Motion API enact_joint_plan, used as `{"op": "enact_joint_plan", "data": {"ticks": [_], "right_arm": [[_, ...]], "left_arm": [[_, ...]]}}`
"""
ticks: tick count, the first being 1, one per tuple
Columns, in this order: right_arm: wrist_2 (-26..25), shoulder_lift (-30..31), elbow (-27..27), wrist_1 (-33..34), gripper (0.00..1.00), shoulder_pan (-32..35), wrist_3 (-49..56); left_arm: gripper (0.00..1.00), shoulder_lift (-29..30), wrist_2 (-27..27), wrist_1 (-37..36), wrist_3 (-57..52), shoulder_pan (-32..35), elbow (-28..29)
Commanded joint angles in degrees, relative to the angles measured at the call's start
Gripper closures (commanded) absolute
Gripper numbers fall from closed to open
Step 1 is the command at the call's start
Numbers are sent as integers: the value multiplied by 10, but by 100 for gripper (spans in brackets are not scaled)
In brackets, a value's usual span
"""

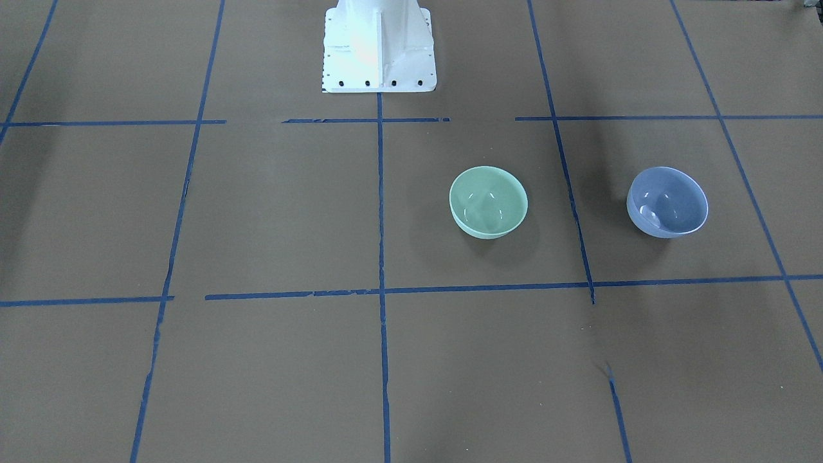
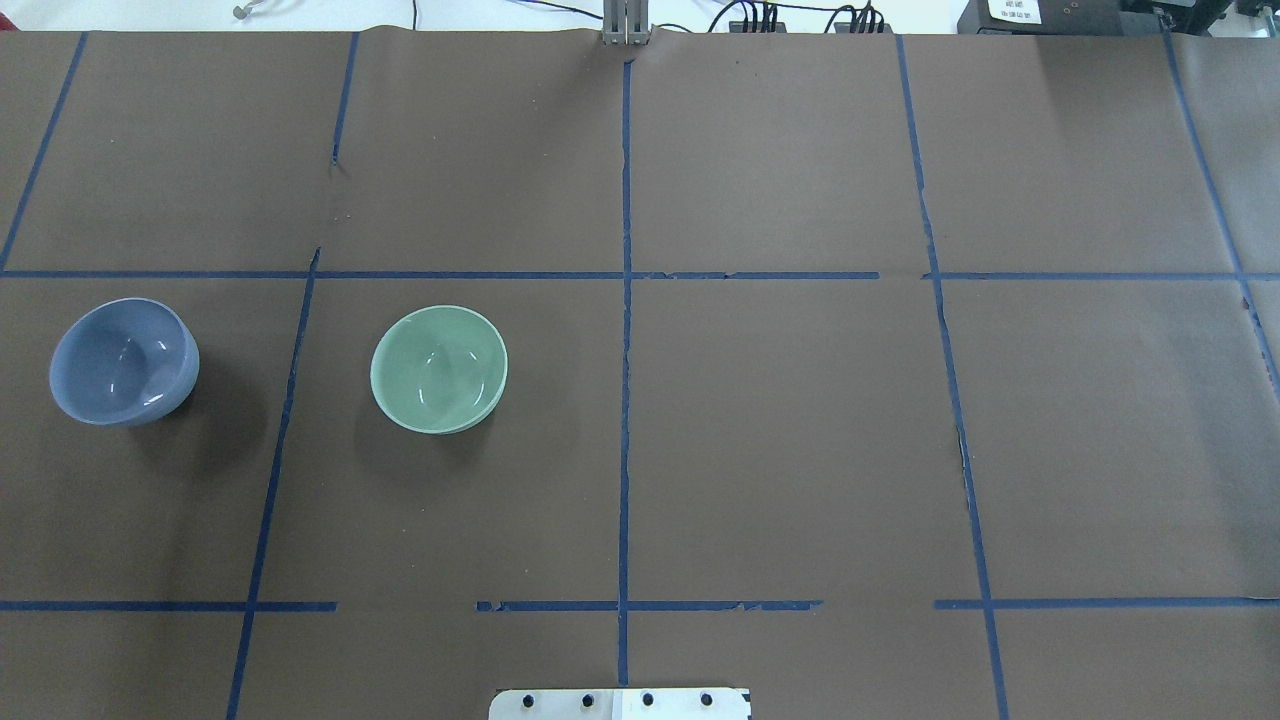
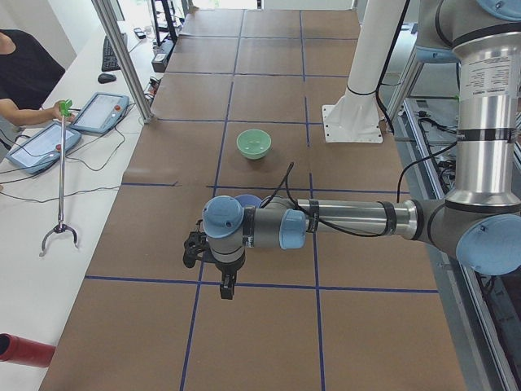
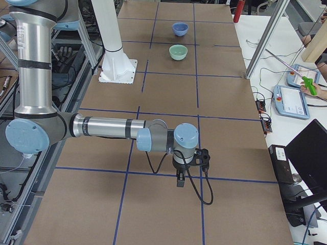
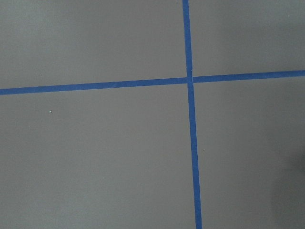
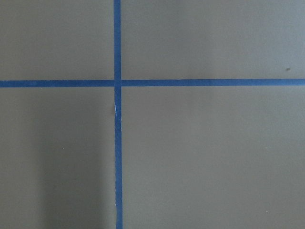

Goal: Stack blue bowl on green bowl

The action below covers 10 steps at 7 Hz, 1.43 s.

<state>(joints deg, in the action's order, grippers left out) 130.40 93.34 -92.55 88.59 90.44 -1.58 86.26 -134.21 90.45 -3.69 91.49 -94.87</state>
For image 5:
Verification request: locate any long blue tape strip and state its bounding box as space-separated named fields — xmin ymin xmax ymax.
xmin=182 ymin=0 xmax=203 ymax=229

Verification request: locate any crosswise blue tape strip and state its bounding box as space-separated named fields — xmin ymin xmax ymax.
xmin=0 ymin=70 xmax=305 ymax=95

